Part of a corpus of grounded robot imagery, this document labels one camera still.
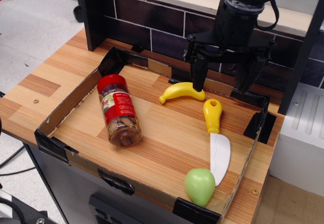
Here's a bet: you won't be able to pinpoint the yellow-handled white toy knife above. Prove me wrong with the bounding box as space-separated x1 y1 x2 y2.
203 99 231 186

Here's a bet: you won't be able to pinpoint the white ridged appliance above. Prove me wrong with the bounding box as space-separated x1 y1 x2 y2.
269 83 323 196

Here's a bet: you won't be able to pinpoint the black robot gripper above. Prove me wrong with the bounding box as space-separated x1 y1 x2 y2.
184 0 279 94

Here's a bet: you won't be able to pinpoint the green toy pear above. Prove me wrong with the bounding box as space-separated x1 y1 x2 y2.
185 168 215 207

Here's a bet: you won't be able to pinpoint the black metal bracket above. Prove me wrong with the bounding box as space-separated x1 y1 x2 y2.
1 190 52 223

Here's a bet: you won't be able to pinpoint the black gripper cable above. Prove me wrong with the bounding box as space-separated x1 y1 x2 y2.
255 0 280 31

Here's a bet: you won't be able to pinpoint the red-capped basil spice bottle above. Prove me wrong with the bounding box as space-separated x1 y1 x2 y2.
97 74 143 147

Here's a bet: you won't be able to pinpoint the black vertical post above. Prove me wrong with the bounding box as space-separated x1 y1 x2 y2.
278 0 323 115

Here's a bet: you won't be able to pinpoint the black floor cables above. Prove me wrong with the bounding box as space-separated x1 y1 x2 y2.
0 145 36 177

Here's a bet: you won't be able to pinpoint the yellow toy banana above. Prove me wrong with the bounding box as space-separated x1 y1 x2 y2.
159 82 206 104

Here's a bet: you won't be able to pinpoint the dark brick-pattern backsplash shelf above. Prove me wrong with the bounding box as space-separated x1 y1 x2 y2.
78 0 324 88

